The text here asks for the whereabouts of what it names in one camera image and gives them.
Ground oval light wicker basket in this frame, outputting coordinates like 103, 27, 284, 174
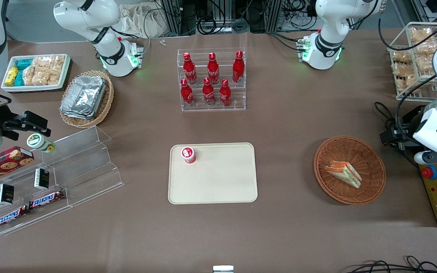
59, 70, 115, 129

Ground round brown wicker basket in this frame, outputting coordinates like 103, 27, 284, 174
313, 136, 387, 206

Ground stacked aluminium foil containers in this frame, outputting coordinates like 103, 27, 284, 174
60, 75, 107, 121

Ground clear acrylic step shelf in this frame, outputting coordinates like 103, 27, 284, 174
0, 126, 124, 236

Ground white wire rack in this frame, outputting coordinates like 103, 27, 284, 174
387, 22, 437, 101

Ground yellow snack packet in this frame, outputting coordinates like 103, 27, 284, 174
5, 66, 20, 86

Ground clear acrylic bottle rack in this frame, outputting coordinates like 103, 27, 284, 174
177, 48, 247, 112

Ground small black box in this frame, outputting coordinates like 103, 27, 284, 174
33, 168, 50, 190
0, 183, 15, 206

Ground black appliance power cable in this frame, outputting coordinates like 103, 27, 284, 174
374, 101, 406, 131

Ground red plaid cookie box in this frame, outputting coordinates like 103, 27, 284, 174
0, 146, 35, 189

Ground triangular sandwich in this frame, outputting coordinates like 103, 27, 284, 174
324, 160, 363, 189

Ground red white lidded cup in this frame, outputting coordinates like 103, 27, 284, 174
181, 146, 197, 164

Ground coiled black background cables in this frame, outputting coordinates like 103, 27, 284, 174
196, 13, 250, 35

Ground clear fried snack packet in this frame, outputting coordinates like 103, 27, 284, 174
392, 49, 413, 64
409, 27, 436, 43
415, 54, 437, 72
396, 75, 420, 91
391, 63, 415, 77
414, 40, 437, 55

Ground red cola bottle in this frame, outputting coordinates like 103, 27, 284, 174
183, 52, 198, 85
180, 78, 195, 107
232, 50, 245, 84
202, 77, 216, 107
219, 79, 233, 107
207, 52, 220, 85

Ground beige cloth bag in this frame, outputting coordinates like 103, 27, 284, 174
119, 3, 167, 39

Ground beige plastic tray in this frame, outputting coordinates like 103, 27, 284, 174
168, 143, 258, 205

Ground black base cables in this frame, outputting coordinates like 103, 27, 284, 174
267, 31, 307, 52

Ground clear rice cracker packet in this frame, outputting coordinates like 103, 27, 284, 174
49, 55, 66, 85
33, 56, 50, 86
23, 66, 36, 86

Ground black cables at table edge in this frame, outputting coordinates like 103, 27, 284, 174
346, 255, 437, 273

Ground black arm-mounted cable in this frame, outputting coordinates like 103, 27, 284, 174
377, 17, 437, 131

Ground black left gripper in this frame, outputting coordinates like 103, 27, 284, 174
380, 114, 424, 151

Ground green white lidded cup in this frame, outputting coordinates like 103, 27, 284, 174
27, 133, 56, 154

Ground white rectangular snack tray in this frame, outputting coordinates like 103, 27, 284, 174
1, 54, 71, 93

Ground Snickers chocolate bar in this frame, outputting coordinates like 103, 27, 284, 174
28, 189, 66, 210
0, 206, 30, 230

